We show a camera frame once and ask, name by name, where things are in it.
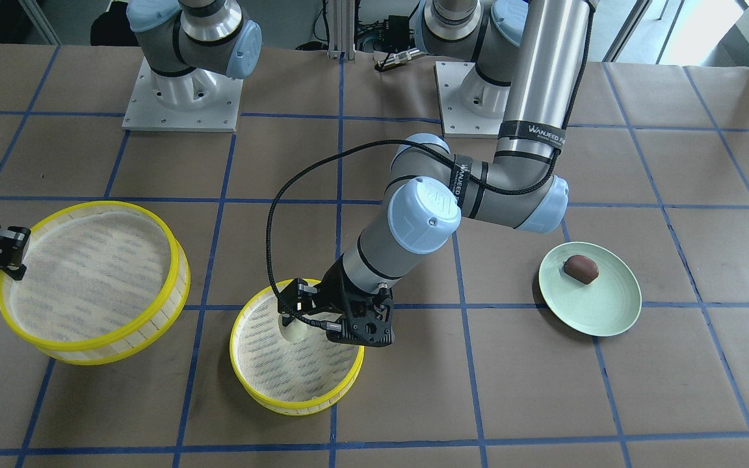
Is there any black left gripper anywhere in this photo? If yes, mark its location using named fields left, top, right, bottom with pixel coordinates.
left=277, top=259, right=395, bottom=347

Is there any white steamed bun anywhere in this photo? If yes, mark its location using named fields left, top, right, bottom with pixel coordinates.
left=278, top=315, right=309, bottom=344

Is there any yellow steamer layer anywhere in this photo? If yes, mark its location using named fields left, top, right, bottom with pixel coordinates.
left=229, top=285, right=365, bottom=417
left=0, top=201, right=191, bottom=365

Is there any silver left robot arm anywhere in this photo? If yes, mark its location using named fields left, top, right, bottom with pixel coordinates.
left=270, top=1, right=598, bottom=347

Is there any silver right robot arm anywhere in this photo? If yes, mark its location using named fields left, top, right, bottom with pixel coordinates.
left=0, top=1, right=263, bottom=280

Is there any brown chocolate bun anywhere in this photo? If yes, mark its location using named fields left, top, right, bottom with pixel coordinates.
left=562, top=254, right=599, bottom=285

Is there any light green round plate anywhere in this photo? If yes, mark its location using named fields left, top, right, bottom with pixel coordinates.
left=538, top=242, right=642, bottom=337

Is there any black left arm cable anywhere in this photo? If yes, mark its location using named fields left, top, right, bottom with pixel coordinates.
left=266, top=3, right=596, bottom=329

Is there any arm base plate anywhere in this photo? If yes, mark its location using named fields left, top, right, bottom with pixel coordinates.
left=122, top=58, right=244, bottom=133
left=434, top=61, right=510, bottom=139

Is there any aluminium frame post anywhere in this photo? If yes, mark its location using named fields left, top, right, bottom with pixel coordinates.
left=325, top=0, right=357, bottom=62

